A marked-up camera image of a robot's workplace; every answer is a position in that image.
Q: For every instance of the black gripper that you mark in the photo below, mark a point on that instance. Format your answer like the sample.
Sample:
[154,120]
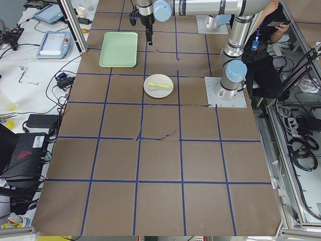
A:
[147,21]

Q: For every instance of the beige round plate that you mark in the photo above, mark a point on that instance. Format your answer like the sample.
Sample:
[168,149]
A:
[159,79]

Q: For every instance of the yellow plastic fork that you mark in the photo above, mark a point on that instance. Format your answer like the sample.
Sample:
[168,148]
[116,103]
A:
[159,85]

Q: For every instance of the light green plastic tray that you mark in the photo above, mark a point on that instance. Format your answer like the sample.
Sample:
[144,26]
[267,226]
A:
[119,49]

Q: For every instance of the pale green plastic spoon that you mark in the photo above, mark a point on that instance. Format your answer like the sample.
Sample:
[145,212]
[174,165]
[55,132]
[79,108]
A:
[154,88]

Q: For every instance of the white paper cup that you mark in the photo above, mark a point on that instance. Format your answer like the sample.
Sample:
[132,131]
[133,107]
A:
[81,11]

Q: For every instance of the near blue teach pendant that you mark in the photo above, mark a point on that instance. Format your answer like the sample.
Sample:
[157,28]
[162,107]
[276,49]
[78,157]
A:
[54,45]

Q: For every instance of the blue teach pendant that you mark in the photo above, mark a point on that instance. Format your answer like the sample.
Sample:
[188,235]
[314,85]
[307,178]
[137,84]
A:
[49,14]
[54,45]

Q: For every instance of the far blue teach pendant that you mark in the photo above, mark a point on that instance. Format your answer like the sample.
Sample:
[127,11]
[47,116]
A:
[49,14]

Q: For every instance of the smartphone held by person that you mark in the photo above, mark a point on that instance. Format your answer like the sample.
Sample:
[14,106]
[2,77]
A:
[277,23]

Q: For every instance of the seated person in black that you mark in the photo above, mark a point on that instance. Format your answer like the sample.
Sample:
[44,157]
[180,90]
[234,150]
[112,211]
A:
[262,79]

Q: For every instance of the black power adapter brick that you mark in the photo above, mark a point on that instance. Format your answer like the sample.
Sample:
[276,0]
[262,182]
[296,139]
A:
[44,121]

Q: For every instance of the black computer case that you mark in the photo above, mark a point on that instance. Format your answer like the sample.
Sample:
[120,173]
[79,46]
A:
[22,159]

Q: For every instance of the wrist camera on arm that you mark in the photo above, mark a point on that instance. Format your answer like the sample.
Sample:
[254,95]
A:
[133,16]

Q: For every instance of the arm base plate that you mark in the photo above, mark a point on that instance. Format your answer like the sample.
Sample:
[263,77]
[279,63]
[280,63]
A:
[203,30]
[217,96]

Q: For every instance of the aluminium frame post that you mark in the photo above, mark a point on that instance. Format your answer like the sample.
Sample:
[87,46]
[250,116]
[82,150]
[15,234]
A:
[73,24]

